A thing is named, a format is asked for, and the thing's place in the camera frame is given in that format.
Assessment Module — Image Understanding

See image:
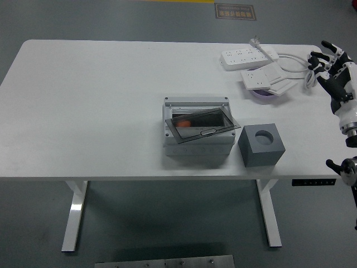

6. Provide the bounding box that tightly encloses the purple round tape roll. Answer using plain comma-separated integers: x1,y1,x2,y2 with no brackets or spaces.
249,66,279,101

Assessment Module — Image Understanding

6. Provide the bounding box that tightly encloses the white power cord with plug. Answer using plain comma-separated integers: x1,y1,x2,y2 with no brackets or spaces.
249,35,324,92

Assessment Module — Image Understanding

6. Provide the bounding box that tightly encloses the white wall socket panel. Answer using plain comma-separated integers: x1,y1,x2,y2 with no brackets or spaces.
240,68,271,92

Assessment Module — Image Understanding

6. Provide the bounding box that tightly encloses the grey plastic junction box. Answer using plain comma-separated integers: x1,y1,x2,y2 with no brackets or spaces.
162,96,237,157

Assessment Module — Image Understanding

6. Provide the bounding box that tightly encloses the white table leg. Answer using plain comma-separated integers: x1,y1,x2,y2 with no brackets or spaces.
255,179,283,248
61,180,89,253

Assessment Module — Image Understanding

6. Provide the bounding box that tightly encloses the brown floor sign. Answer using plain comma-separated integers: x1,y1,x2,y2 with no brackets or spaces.
214,2,257,21

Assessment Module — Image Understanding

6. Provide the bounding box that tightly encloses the white flat cover plate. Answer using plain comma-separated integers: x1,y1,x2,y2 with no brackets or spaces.
267,78,299,97

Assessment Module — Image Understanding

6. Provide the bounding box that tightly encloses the transparent grey box lid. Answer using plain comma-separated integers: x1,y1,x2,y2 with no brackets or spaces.
165,108,242,145

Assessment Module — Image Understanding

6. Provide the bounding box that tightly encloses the black table control panel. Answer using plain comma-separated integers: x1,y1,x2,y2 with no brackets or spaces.
292,178,336,186

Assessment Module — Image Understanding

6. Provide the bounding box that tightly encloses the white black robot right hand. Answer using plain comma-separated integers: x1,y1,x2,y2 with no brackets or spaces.
307,40,357,131

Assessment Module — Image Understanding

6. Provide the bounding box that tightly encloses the grey block holder with hole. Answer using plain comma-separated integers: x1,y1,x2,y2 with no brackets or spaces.
237,123,286,168

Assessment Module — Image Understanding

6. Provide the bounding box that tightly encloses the grey metal plate with screws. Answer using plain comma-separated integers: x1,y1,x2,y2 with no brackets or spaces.
94,254,235,268

